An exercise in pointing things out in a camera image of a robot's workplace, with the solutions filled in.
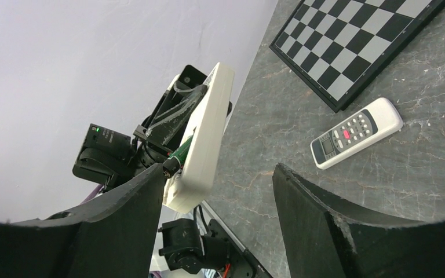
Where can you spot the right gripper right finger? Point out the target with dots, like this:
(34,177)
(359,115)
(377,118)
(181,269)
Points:
(326,235)

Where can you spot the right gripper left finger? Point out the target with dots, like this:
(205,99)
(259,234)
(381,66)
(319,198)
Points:
(112,235)

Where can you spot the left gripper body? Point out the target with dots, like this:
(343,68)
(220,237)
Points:
(188,79)

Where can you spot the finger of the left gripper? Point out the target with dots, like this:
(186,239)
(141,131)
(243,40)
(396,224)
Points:
(170,122)

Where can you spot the long white remote control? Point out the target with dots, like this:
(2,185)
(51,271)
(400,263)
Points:
(206,125)

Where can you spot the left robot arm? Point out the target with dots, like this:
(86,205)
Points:
(110,158)

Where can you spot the short white remote control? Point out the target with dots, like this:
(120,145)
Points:
(374,122)

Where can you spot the black and grey chessboard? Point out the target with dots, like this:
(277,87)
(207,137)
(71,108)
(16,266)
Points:
(339,47)

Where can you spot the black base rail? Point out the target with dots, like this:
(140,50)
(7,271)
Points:
(197,245)

